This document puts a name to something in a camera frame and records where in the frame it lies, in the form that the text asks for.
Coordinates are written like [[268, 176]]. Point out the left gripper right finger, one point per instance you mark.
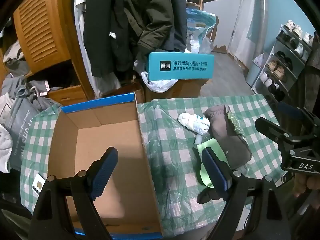
[[234, 191]]

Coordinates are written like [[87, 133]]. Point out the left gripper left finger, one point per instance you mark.
[[91, 183]]

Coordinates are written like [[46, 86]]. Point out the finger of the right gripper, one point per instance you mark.
[[303, 116], [273, 131]]

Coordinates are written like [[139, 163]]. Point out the grey fleece mitten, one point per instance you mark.
[[224, 131]]

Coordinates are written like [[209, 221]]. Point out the light green soft pouch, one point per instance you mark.
[[214, 165]]

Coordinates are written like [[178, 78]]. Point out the green knitted cloth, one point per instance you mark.
[[235, 124]]

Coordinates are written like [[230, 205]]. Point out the white blue sock bundle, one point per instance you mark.
[[196, 123]]

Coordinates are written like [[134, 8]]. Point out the black sock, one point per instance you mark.
[[207, 195]]

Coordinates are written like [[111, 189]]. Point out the blue-rimmed cardboard box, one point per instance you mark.
[[99, 144]]

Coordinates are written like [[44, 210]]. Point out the small white bottle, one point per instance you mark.
[[198, 139]]

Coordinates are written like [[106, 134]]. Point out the white phone with case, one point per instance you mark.
[[38, 184]]

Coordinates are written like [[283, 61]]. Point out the grey shoe rack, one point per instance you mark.
[[282, 66]]

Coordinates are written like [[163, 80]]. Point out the green checkered tablecloth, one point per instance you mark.
[[172, 156]]

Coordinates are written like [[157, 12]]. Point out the light blue trash bin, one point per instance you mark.
[[253, 73]]

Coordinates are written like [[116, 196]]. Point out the light grey towel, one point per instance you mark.
[[5, 149]]

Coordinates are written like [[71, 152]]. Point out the brown cardboard box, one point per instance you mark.
[[181, 89]]

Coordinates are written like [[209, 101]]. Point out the grey printed tote bag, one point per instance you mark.
[[18, 123]]

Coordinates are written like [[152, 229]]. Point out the white plastic bag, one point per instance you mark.
[[159, 86]]

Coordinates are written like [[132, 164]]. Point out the black hanging coat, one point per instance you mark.
[[107, 39]]

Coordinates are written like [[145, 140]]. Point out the teal shoe box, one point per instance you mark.
[[179, 66]]

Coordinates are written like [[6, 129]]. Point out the blue translucent plastic bag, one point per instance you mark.
[[200, 27]]

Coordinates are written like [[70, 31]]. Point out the wooden louvred wardrobe door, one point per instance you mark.
[[40, 34]]

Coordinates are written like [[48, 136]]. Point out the olive green jacket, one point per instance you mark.
[[152, 21]]

